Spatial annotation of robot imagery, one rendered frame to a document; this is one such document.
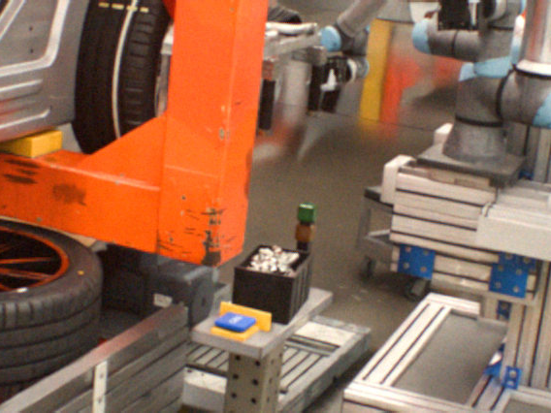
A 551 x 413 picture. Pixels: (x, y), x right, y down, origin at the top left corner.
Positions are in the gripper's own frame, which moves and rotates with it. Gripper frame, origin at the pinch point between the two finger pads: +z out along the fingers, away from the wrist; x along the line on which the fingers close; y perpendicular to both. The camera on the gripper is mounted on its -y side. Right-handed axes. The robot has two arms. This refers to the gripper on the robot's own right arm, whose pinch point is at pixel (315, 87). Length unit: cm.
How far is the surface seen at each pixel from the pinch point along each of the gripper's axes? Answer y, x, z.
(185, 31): 23, -3, 79
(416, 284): -77, 18, -75
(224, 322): -35, 22, 98
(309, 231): -23, 25, 60
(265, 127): -5.8, 0.9, 35.6
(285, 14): 20.1, -9.5, 4.9
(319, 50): 11.1, 0.9, 2.5
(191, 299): -49, -5, 57
